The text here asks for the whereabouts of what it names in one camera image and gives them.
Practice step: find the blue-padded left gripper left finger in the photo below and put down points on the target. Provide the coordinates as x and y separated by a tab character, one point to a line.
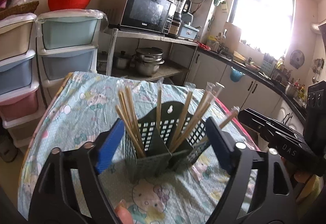
54	199

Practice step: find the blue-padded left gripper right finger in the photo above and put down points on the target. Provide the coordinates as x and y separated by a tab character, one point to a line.
272	200

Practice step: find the white kitchen cabinets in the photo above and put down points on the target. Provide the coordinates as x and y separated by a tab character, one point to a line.
252	91

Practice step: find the right hand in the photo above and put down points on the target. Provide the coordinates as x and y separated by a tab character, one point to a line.
307	178

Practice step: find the left hand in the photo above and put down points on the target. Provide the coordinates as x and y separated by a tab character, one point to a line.
123	214

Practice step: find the Hello Kitty tablecloth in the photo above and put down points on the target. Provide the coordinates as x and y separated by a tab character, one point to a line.
79	113

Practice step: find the left plastic drawer tower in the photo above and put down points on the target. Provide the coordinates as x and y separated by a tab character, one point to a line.
20	104

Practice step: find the plastic drawer tower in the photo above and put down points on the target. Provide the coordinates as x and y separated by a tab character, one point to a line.
20	104
66	41

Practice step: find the blue hanging bin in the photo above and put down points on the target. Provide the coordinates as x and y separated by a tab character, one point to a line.
236	75

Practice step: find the green plastic utensil basket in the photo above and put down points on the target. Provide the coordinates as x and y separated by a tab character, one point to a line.
157	142

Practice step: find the metal shelf rack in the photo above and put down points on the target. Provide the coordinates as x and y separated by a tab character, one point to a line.
117	53

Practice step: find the window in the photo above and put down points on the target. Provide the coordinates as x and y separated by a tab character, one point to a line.
265	25

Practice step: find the right plastic drawer tower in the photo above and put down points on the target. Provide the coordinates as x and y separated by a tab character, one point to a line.
66	41

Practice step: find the stacked steel pots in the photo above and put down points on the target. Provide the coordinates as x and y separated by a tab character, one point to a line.
148	60

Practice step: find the blue plastic tray box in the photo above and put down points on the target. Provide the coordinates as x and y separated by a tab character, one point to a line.
187	32

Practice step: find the black blender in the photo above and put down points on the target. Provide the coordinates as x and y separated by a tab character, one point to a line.
182	7

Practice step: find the wicker basket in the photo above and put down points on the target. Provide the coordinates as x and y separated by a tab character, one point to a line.
29	7

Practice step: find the black microwave oven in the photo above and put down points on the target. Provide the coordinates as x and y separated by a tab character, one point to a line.
150	15

